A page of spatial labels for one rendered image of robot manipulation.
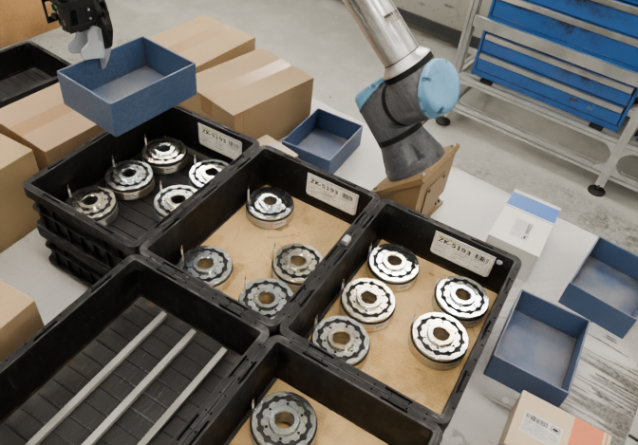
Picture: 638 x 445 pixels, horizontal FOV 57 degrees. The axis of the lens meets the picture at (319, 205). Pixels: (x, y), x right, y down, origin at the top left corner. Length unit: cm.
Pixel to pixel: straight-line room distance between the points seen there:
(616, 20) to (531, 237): 147
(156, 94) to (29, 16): 278
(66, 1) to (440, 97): 73
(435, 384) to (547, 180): 206
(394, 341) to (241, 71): 93
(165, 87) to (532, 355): 91
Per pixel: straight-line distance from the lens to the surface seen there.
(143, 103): 112
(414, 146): 138
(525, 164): 307
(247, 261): 119
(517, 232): 144
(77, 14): 113
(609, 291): 154
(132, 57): 127
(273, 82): 166
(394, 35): 126
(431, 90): 125
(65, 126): 153
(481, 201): 163
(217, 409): 89
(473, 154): 302
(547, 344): 136
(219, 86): 163
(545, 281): 149
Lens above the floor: 172
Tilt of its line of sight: 43 degrees down
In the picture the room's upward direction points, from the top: 7 degrees clockwise
